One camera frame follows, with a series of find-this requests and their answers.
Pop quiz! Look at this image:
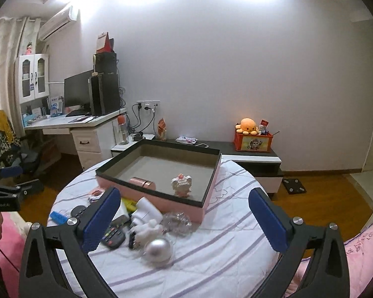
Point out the pink black storage box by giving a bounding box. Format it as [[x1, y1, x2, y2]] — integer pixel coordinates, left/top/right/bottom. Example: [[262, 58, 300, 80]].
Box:
[[95, 140, 221, 223]]

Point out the red cartoon storage box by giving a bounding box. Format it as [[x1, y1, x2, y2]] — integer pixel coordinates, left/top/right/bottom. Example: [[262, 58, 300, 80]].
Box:
[[234, 133, 273, 153]]

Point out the white power adapter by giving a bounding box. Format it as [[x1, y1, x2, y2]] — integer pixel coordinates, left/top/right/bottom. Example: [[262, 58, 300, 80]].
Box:
[[112, 198, 130, 225]]

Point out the beige window curtain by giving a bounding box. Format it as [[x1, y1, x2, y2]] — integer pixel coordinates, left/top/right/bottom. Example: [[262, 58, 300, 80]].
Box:
[[0, 17, 42, 135]]

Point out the yellow highlighter marker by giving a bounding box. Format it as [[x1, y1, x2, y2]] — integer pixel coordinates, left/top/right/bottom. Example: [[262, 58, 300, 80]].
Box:
[[122, 198, 137, 214]]

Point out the red desk calendar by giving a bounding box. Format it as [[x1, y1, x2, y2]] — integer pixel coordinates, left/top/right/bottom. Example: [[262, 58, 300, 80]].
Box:
[[96, 32, 114, 54]]

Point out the rose gold cylinder tube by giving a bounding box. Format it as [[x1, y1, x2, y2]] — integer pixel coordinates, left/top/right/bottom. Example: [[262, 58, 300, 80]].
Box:
[[129, 177, 156, 190]]

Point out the clear crumpled plastic wrap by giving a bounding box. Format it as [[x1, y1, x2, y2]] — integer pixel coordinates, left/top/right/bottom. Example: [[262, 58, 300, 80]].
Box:
[[161, 212, 192, 236]]

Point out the white wall air conditioner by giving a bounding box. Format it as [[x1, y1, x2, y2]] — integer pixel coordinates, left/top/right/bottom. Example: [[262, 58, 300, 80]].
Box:
[[38, 4, 79, 41]]

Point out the white striped quilt cover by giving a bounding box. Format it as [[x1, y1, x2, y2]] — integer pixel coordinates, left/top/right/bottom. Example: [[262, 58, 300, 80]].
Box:
[[46, 154, 282, 298]]

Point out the red cap water bottle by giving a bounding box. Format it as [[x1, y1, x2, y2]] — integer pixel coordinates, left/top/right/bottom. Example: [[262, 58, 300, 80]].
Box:
[[117, 114, 129, 145]]

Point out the black computer tower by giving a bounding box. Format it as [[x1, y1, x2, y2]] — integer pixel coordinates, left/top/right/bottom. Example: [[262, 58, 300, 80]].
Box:
[[88, 73, 121, 116]]

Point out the black speaker box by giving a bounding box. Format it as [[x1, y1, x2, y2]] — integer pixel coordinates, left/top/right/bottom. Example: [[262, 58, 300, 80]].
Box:
[[93, 52, 117, 74]]

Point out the pink doll on cabinet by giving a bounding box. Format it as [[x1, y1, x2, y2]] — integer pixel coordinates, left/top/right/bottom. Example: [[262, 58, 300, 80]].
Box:
[[25, 42, 33, 55]]

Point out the white pink cat figurine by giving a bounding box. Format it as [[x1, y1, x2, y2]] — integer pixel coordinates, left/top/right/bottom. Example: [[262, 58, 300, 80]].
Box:
[[171, 174, 192, 198]]

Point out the black remote control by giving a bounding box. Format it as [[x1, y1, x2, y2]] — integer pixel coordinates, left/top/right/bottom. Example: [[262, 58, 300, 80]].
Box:
[[101, 226, 126, 250]]

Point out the white computer desk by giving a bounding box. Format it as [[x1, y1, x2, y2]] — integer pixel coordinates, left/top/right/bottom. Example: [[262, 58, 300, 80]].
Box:
[[24, 108, 127, 170]]

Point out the black computer monitor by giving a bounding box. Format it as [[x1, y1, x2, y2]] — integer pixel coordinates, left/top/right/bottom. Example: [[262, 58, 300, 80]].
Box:
[[64, 70, 93, 112]]

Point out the silver helmet astronaut figure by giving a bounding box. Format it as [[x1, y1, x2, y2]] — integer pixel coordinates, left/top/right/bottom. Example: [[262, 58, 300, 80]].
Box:
[[131, 219, 173, 264]]

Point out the orange octopus plush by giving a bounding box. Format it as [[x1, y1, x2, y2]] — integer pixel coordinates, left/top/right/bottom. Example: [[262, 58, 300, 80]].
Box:
[[235, 118, 260, 136]]

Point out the blue highlighter marker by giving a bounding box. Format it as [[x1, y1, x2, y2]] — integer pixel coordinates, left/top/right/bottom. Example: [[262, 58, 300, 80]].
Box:
[[49, 211, 68, 225]]

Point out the tissue packet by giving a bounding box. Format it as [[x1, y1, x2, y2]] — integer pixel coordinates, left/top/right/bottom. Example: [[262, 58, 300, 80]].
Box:
[[176, 136, 197, 145]]

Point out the black office chair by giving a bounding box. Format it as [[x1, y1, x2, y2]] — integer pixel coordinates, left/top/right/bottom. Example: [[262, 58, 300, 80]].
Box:
[[0, 110, 42, 183]]

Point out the white glass door cabinet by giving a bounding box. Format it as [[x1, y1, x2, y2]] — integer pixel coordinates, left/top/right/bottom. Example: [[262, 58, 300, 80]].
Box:
[[14, 54, 49, 104]]

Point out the black floor scale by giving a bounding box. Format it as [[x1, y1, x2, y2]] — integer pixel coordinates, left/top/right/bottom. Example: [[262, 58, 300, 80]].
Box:
[[282, 178, 307, 195]]

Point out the small red paper figure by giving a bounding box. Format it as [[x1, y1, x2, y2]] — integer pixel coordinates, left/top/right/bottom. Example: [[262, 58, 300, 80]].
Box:
[[157, 118, 167, 141]]

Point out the pink blanket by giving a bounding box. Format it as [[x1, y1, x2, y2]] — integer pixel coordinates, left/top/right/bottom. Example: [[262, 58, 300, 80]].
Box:
[[282, 213, 373, 298]]

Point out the white wall power outlet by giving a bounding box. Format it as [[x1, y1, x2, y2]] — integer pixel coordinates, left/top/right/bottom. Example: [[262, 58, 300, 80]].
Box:
[[137, 100, 160, 112]]

